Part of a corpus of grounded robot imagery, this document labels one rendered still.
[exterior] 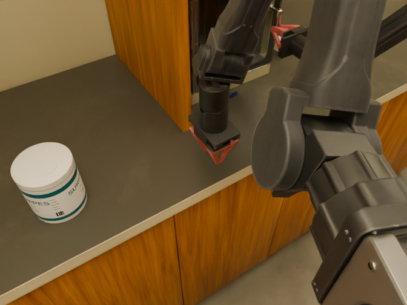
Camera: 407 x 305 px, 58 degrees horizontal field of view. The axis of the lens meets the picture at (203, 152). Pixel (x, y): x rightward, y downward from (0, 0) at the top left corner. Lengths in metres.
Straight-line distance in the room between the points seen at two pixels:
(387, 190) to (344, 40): 0.13
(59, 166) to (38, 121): 0.38
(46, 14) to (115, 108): 0.37
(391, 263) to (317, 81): 0.17
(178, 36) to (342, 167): 0.65
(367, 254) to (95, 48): 1.29
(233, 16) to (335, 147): 0.32
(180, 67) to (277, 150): 0.63
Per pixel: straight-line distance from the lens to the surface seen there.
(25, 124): 1.23
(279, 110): 0.34
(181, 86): 0.97
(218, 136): 0.72
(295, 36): 1.08
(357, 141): 0.34
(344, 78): 0.35
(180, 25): 0.88
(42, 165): 0.87
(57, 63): 1.42
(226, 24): 0.59
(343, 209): 0.28
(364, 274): 0.26
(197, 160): 1.01
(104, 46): 1.45
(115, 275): 1.11
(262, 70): 1.29
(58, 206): 0.90
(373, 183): 0.29
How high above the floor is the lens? 1.70
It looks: 48 degrees down
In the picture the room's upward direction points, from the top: straight up
